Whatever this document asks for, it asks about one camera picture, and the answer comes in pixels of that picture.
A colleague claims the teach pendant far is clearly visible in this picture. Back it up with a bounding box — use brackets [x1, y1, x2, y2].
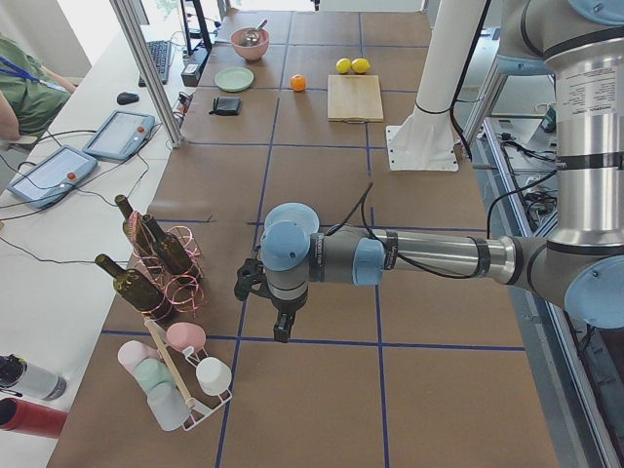
[83, 109, 155, 162]

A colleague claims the grey cup bottom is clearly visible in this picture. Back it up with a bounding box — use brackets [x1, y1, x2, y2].
[147, 382, 191, 431]

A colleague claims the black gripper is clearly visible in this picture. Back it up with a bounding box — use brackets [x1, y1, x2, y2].
[268, 284, 308, 342]

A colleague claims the orange mandarin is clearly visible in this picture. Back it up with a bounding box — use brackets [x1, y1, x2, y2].
[290, 74, 307, 93]

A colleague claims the copper wire bottle rack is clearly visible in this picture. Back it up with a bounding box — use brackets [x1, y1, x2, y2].
[133, 215, 206, 318]

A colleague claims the lemon far one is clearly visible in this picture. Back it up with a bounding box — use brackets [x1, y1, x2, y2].
[351, 58, 371, 74]

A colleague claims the pink bowl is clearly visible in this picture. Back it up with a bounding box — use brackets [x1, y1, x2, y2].
[230, 27, 269, 61]

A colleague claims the teach pendant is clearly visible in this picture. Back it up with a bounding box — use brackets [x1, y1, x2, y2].
[8, 145, 98, 209]
[83, 109, 155, 162]

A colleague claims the mint green cup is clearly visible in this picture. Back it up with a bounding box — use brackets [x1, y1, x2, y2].
[133, 358, 175, 394]

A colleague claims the lemon near board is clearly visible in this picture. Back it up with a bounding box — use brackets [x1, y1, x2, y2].
[335, 58, 352, 75]

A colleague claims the pink cup top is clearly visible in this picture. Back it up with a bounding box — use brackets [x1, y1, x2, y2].
[166, 322, 207, 352]

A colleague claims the light pink cup left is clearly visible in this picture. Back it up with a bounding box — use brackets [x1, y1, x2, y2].
[117, 340, 161, 374]

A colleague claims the aluminium frame post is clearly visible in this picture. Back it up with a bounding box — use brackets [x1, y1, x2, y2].
[109, 0, 183, 148]

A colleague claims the teach pendant near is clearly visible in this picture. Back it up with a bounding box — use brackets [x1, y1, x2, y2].
[8, 145, 98, 209]

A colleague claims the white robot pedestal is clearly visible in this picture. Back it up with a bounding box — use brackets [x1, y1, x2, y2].
[386, 0, 489, 172]

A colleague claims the dark wine bottle middle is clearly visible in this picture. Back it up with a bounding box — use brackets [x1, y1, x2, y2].
[142, 214, 200, 284]

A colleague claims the dark wine bottle front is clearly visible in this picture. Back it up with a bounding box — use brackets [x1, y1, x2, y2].
[95, 253, 171, 320]

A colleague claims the dark wine bottle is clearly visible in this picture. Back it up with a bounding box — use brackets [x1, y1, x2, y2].
[142, 214, 200, 284]
[114, 194, 152, 255]
[95, 253, 171, 320]

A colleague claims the silver water bottle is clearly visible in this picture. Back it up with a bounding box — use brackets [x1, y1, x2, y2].
[1, 354, 66, 401]

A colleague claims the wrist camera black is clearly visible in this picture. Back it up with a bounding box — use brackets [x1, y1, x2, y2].
[234, 257, 270, 301]

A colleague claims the seated person green shirt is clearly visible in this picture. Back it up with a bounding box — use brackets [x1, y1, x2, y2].
[1, 36, 76, 141]

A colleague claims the green plate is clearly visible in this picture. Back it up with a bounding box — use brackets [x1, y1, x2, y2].
[214, 67, 254, 93]

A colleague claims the metal ice scoop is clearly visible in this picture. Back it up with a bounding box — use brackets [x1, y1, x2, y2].
[239, 19, 268, 47]

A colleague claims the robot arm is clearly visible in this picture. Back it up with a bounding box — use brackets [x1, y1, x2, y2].
[260, 1, 623, 342]

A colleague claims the white cup right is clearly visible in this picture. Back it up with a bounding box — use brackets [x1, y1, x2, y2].
[196, 357, 232, 396]

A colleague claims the dark wine bottle back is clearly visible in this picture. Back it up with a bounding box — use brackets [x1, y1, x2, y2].
[114, 194, 152, 255]

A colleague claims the red cylinder bottle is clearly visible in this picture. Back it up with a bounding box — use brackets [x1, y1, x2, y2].
[1, 398, 68, 439]

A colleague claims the bamboo cutting board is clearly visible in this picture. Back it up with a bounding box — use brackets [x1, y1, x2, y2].
[328, 74, 384, 122]

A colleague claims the black computer mouse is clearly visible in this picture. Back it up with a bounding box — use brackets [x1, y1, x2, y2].
[116, 92, 139, 105]

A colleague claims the black keyboard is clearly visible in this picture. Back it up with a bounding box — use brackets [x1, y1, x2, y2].
[146, 40, 172, 85]

